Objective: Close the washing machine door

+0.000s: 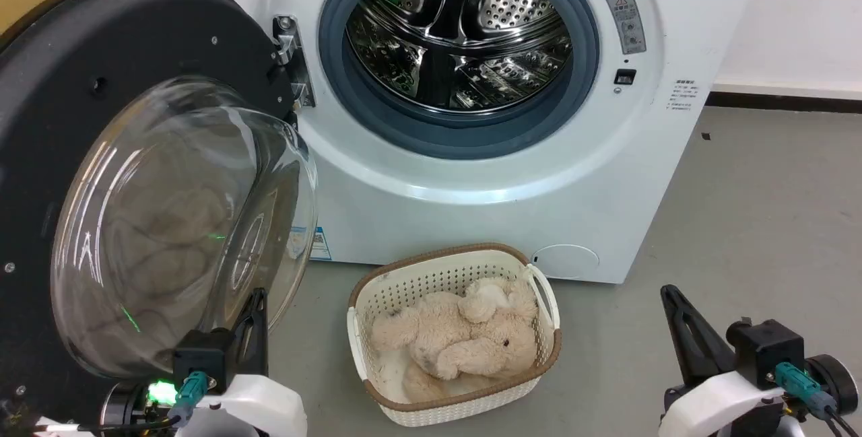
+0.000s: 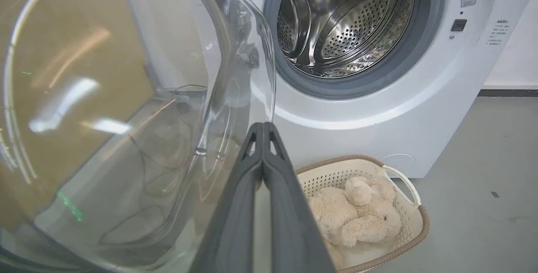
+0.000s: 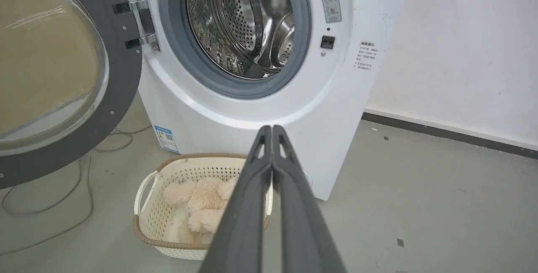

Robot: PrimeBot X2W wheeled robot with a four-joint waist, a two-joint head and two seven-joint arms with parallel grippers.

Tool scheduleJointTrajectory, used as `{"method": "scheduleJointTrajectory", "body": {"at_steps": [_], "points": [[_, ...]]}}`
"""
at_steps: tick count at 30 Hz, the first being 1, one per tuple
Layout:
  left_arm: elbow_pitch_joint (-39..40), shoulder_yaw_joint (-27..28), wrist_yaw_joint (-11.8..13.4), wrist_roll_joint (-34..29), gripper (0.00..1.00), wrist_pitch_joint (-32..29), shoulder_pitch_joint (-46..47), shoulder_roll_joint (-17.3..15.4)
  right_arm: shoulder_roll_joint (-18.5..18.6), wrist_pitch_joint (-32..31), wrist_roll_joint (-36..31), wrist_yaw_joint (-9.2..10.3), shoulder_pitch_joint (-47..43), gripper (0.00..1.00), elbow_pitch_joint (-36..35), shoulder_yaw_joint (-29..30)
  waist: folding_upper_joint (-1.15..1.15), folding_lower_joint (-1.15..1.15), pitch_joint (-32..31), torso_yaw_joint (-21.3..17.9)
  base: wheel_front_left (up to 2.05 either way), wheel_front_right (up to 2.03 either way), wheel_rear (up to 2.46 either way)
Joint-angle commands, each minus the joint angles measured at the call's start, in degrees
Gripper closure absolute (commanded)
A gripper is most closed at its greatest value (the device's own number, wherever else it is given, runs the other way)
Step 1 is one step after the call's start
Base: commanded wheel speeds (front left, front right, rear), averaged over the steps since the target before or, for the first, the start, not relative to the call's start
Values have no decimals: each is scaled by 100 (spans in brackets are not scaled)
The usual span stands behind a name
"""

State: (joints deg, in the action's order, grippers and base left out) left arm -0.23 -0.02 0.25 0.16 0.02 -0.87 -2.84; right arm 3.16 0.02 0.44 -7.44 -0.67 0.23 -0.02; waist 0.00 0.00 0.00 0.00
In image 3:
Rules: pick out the white front-load washing machine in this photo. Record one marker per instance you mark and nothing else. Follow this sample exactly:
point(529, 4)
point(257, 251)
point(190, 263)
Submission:
point(260, 96)

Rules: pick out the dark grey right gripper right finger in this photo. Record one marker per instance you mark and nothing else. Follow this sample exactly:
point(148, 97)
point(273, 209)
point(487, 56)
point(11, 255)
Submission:
point(302, 222)

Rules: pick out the blue energy label sticker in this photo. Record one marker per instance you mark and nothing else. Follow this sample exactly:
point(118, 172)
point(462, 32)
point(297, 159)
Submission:
point(166, 139)

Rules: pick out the grey round washing machine door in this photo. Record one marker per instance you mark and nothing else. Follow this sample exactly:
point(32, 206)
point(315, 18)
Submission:
point(59, 71)

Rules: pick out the chrome door hinge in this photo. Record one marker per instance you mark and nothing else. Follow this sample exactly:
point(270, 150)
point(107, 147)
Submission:
point(145, 18)

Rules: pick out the cream plush toy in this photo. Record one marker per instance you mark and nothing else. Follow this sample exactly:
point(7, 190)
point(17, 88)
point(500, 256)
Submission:
point(201, 205)

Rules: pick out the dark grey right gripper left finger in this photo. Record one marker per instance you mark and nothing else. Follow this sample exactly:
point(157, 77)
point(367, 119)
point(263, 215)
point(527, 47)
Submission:
point(241, 222)

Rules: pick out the cream perforated laundry basket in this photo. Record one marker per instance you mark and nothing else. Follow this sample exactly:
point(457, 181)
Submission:
point(159, 218)

